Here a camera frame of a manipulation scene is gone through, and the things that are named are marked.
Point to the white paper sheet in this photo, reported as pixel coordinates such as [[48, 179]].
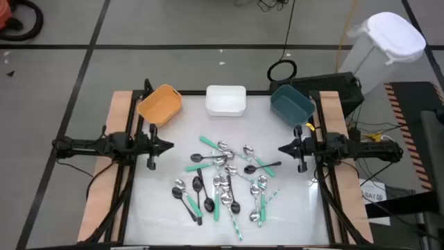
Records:
[[369, 185]]

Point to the black hazard-striped mat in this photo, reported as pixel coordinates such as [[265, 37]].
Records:
[[409, 100]]

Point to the dark teal plastic bin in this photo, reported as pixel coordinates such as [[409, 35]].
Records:
[[291, 106]]

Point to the tan wooden side board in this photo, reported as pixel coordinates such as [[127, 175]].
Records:
[[333, 104], [119, 102]]

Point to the black computer case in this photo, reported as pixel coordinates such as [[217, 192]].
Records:
[[329, 87]]

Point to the black power adapter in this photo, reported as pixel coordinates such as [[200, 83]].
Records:
[[354, 133]]

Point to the black scrap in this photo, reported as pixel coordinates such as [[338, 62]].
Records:
[[10, 73]]

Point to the white lidded trash bin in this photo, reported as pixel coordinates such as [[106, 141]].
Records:
[[392, 38]]

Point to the black metal beam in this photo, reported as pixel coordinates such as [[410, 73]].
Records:
[[399, 207]]

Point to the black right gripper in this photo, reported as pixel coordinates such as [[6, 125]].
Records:
[[302, 149]]

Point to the yellow power plug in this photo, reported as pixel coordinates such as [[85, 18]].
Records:
[[374, 136]]

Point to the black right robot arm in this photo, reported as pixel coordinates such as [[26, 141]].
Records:
[[364, 149]]

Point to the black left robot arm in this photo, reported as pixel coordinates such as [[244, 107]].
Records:
[[86, 145]]

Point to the orange vacuum cleaner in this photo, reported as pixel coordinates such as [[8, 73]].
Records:
[[3, 14]]

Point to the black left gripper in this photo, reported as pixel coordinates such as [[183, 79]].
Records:
[[152, 146]]

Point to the black spoon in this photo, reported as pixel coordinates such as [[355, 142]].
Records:
[[249, 169], [209, 205], [177, 193], [235, 207], [197, 184], [196, 158]]

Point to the orange plastic bin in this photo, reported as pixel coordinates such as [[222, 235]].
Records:
[[159, 104]]

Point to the white plastic bin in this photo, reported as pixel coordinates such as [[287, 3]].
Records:
[[225, 100]]

